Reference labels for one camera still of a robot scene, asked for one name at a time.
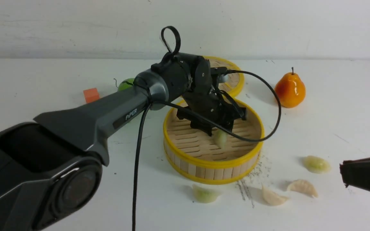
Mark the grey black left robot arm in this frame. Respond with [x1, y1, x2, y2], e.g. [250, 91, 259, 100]
[0, 53, 246, 231]

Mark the pale green dumpling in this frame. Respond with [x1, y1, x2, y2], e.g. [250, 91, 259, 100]
[212, 129, 228, 149]

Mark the orange yellow toy pear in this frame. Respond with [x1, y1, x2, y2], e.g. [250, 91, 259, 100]
[274, 67, 306, 108]

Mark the bamboo steamer lid yellow rim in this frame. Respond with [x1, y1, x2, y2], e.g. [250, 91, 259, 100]
[204, 56, 245, 97]

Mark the white pleated dumpling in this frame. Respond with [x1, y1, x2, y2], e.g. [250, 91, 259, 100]
[286, 179, 319, 198]

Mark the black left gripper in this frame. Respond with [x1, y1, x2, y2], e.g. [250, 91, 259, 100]
[176, 55, 247, 137]

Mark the green toy watermelon ball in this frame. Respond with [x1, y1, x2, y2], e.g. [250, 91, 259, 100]
[114, 78, 135, 92]

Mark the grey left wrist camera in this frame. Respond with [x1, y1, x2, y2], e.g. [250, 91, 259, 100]
[210, 67, 228, 85]

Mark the orange foam cube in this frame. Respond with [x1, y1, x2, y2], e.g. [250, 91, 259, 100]
[83, 88, 100, 104]

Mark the bamboo steamer tray yellow rim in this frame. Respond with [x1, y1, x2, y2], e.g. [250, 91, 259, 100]
[163, 108, 263, 185]

